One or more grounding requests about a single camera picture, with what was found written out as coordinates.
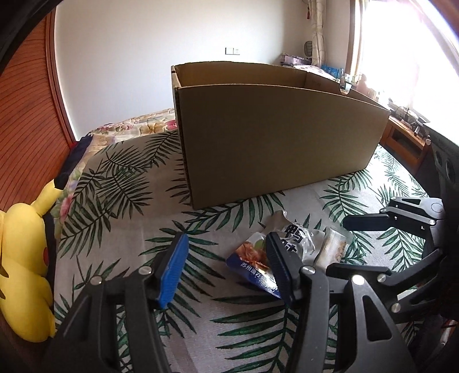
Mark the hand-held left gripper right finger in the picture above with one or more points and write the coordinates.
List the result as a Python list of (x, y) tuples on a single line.
[(283, 269)]

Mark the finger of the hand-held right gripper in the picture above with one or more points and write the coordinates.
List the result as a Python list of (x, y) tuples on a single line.
[(382, 278), (365, 222)]

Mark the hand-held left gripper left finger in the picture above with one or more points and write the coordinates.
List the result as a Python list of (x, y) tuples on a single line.
[(174, 269)]

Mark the white blue-lettered snack packet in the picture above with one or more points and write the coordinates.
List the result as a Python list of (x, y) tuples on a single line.
[(304, 244)]

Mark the blue food-print snack packet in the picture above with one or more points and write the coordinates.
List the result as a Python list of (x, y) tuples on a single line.
[(247, 261)]

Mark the small cream snack packet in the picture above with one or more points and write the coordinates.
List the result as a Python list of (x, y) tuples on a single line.
[(333, 247)]

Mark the brown cardboard box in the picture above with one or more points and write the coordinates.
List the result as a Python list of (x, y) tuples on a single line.
[(269, 143)]

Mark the wooden desk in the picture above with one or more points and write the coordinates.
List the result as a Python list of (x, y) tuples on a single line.
[(401, 143)]

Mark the pile of small desk items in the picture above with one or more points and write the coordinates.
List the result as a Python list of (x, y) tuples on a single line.
[(405, 114)]

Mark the leaf-print bedsheet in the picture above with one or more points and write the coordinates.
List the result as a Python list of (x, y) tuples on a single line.
[(118, 201)]

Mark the bright window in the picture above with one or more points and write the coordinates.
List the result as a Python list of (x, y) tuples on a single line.
[(394, 46)]

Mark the floral quilt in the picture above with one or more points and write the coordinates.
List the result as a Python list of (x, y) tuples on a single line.
[(136, 123)]

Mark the yellow plush toy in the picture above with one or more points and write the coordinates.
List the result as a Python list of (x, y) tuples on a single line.
[(21, 258)]

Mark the dark cloth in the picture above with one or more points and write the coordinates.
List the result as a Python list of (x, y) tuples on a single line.
[(77, 150)]

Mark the blue box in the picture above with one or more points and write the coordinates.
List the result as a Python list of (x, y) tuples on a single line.
[(331, 70)]

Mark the purple packet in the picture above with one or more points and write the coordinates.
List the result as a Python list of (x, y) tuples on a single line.
[(296, 60)]

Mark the dark round object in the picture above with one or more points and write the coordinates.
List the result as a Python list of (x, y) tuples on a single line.
[(307, 47)]

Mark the patterned curtain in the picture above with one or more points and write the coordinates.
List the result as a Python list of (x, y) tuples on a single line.
[(319, 28)]

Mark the wooden headboard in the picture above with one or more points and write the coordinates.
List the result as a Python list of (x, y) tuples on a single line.
[(28, 125)]

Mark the white wall socket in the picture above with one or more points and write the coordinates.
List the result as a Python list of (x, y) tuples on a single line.
[(233, 51)]

